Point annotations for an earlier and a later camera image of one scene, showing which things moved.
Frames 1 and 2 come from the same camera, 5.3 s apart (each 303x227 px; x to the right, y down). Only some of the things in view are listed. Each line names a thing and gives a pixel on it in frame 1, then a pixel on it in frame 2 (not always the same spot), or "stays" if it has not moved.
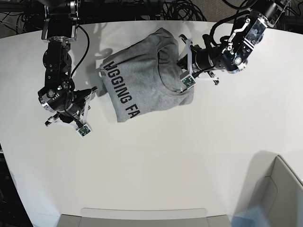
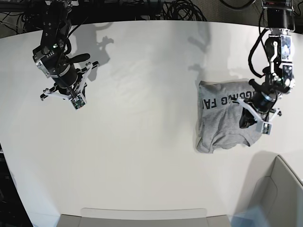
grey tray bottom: [180, 217] stays
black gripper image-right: [198, 61] to [260, 105]
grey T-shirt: [145, 77] to [219, 115]
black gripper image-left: [77, 115] to [79, 87]
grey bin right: [273, 186] stays
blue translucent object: [253, 217] stays
